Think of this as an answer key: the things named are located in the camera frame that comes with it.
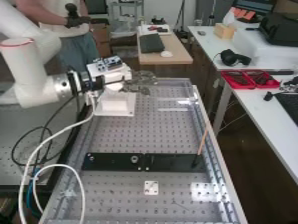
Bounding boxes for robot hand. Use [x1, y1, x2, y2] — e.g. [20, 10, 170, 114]
[85, 55, 160, 95]

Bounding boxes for person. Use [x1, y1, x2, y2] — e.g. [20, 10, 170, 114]
[15, 0, 103, 73]

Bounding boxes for small white box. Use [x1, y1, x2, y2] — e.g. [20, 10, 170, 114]
[93, 89, 137, 118]

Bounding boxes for dark grey laptop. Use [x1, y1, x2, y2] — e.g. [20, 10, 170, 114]
[138, 32, 166, 54]

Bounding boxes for wooden desk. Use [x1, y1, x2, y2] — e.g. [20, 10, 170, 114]
[136, 24, 194, 66]

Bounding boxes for clear box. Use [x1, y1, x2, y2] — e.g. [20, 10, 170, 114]
[40, 77, 249, 224]

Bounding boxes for black plate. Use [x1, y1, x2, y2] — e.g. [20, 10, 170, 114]
[81, 152, 208, 174]

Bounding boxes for black headphones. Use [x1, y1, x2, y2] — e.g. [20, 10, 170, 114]
[220, 48, 253, 67]

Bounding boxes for small cardboard box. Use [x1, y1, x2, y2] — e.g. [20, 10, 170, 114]
[213, 22, 237, 41]

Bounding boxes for red tray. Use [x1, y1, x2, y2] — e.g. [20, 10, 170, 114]
[220, 70, 258, 90]
[246, 69, 282, 90]

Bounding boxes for thin stick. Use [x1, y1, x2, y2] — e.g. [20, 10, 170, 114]
[196, 127, 210, 158]

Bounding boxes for small white square plate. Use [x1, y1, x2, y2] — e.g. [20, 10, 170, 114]
[142, 180, 160, 196]

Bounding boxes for white desk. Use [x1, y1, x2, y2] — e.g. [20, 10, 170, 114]
[188, 24, 298, 73]
[212, 74, 298, 185]

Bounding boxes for black case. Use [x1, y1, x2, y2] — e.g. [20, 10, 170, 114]
[258, 12, 298, 47]

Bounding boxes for white cable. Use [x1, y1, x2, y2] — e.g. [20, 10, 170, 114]
[31, 163, 88, 224]
[17, 94, 97, 224]

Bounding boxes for black cable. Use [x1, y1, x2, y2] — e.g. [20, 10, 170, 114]
[9, 89, 84, 168]

